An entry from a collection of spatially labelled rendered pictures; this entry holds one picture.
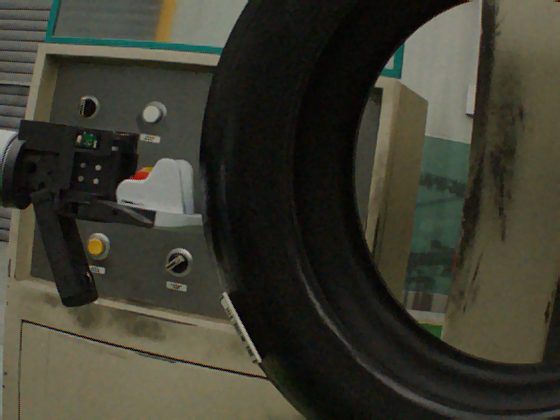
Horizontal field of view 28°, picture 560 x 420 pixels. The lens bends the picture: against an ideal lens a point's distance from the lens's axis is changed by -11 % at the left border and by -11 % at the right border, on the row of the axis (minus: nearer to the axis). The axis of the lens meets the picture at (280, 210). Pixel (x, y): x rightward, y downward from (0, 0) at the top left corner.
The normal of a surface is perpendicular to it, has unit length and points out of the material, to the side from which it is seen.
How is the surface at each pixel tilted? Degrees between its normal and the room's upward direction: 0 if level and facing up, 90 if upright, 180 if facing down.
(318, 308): 97
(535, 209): 90
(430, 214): 90
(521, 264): 90
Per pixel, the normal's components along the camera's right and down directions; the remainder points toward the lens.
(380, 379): -0.33, 0.16
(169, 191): -0.18, 0.02
